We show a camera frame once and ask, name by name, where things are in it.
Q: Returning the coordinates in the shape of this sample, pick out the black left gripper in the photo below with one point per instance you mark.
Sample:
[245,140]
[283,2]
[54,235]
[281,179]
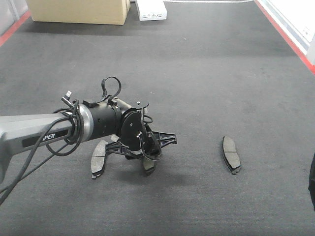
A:
[136,139]

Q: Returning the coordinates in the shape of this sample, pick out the grey brake pad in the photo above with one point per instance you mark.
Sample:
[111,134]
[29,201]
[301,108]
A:
[148,165]
[98,159]
[230,155]

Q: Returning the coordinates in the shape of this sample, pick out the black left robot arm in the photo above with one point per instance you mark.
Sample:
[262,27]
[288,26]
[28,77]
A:
[77,123]

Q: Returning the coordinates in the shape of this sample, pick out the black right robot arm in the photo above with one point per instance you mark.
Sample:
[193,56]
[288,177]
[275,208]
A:
[311,187]

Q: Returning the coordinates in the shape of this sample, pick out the white small box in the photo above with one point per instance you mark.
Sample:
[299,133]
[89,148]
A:
[151,10]

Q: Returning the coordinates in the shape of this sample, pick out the cardboard box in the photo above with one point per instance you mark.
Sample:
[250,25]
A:
[105,12]

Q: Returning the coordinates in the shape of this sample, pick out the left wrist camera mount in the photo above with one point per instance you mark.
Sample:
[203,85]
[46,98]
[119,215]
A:
[142,106]

